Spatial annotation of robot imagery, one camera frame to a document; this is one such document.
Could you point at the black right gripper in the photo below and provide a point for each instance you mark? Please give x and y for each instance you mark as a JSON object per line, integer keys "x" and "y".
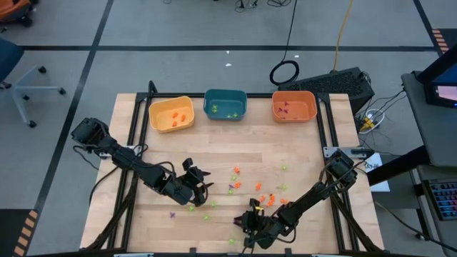
{"x": 262, "y": 228}

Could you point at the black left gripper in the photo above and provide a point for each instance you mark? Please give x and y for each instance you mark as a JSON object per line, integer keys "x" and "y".
{"x": 191, "y": 185}

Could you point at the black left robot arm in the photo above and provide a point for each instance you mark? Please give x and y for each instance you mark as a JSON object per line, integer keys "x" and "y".
{"x": 125, "y": 158}

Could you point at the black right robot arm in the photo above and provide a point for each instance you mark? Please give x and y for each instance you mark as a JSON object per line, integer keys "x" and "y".
{"x": 307, "y": 198}

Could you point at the teal plastic bin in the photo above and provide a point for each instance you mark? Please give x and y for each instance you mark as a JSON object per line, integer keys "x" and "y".
{"x": 225, "y": 101}

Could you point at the yellow plastic bin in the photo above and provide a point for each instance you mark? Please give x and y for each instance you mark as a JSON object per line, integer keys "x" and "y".
{"x": 168, "y": 107}

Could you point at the orange plastic bin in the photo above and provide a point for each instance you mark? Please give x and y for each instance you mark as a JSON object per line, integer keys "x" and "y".
{"x": 300, "y": 105}

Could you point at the white paper sheet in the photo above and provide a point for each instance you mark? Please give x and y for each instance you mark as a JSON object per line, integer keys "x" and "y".
{"x": 374, "y": 166}

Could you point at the black computer case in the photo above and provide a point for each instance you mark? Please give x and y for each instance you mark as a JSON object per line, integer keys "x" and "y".
{"x": 328, "y": 85}

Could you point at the white power strip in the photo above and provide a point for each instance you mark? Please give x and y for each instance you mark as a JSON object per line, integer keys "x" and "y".
{"x": 367, "y": 124}

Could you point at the black desk leg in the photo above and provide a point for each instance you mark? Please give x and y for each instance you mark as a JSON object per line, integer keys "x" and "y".
{"x": 392, "y": 168}

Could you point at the backlit rainbow keyboard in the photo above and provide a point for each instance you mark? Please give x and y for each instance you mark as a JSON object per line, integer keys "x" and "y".
{"x": 446, "y": 200}

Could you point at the grey side desk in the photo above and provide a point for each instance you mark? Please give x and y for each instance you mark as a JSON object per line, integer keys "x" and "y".
{"x": 433, "y": 132}

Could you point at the blue office chair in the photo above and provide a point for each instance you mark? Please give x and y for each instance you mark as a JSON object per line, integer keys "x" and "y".
{"x": 9, "y": 57}

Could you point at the black monitor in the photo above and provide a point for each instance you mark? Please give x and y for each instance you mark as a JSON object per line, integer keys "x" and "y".
{"x": 439, "y": 84}

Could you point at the orange office chair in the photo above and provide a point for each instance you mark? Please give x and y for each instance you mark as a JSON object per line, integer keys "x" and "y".
{"x": 12, "y": 9}

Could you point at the black aluminium table frame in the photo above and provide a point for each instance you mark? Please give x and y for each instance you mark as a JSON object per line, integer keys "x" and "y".
{"x": 258, "y": 95}

